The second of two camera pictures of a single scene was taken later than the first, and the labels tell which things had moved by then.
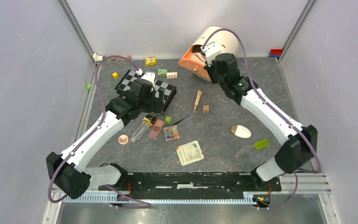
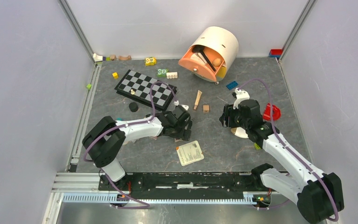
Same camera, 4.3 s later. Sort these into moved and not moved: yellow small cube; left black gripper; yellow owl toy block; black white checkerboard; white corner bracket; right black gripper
Moved: right black gripper; left black gripper
Not moved: black white checkerboard; yellow small cube; white corner bracket; yellow owl toy block
